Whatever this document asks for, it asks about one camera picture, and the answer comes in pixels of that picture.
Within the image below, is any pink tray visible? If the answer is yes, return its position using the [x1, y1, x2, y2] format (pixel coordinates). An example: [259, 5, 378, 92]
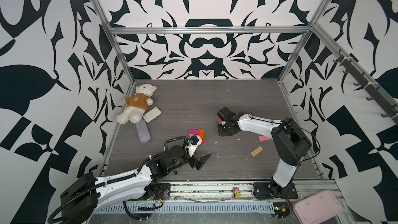
[293, 190, 343, 224]

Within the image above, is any green circuit board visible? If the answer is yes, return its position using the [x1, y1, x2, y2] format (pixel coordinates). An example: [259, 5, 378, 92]
[273, 201, 293, 219]

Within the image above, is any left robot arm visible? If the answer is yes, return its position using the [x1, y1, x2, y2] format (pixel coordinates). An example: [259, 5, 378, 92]
[47, 144, 211, 224]

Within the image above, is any light pink block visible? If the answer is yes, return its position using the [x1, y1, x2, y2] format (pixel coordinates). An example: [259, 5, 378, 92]
[258, 136, 271, 142]

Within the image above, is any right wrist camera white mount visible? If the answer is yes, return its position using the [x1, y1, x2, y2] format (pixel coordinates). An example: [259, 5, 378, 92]
[217, 106, 235, 122]

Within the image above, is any wall hook rail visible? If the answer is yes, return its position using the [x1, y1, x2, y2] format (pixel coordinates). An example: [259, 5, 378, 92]
[334, 48, 398, 125]

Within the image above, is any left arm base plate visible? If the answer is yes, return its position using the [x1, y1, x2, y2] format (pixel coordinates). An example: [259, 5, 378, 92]
[139, 183, 171, 200]

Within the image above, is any natural wood block right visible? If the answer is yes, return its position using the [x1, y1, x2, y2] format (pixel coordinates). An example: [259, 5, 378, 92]
[250, 146, 263, 157]

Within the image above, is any white cable duct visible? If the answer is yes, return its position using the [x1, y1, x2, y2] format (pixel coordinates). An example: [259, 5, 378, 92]
[96, 202, 276, 215]

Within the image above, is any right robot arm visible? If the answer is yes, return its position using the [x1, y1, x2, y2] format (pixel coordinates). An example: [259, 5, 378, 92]
[217, 107, 312, 190]

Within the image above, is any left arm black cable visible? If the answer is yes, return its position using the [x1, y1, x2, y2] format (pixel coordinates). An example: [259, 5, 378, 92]
[47, 135, 187, 224]

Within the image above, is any white teddy bear brown shirt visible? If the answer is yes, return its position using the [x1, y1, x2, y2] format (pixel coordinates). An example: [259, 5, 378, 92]
[116, 84, 157, 124]

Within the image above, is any white rectangular case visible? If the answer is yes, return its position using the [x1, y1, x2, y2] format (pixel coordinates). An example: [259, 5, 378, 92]
[143, 107, 162, 123]

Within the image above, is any grey cylindrical pouch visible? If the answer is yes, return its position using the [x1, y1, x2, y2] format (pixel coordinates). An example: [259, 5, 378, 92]
[135, 119, 151, 144]

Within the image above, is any orange block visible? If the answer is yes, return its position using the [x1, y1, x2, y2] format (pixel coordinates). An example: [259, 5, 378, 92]
[199, 129, 205, 145]

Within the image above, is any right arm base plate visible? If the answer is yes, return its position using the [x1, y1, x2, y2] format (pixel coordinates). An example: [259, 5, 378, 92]
[253, 181, 299, 200]

